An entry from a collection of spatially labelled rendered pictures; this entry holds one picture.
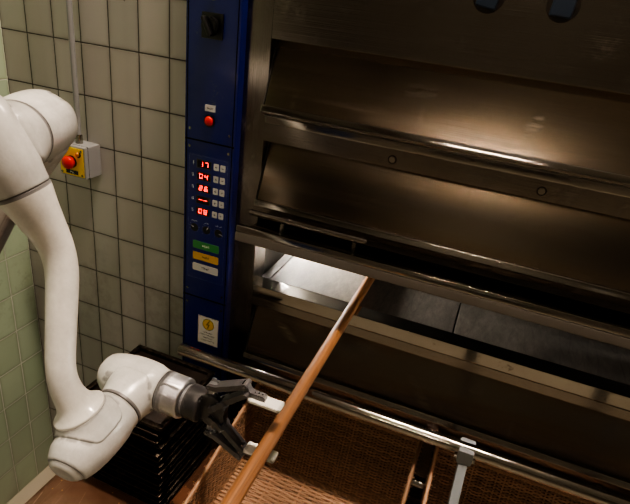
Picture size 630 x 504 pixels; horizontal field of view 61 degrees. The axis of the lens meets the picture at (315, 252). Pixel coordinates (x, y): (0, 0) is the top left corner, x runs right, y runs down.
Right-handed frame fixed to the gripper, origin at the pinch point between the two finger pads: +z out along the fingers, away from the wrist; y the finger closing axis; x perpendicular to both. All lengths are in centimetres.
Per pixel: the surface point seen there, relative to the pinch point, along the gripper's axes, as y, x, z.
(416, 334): 1, -53, 20
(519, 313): -22, -38, 42
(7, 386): 65, -37, -122
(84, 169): -25, -47, -87
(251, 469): -1.5, 11.9, 0.7
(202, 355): 1.9, -16.8, -26.9
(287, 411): -1.6, -5.0, 0.7
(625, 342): -22, -38, 64
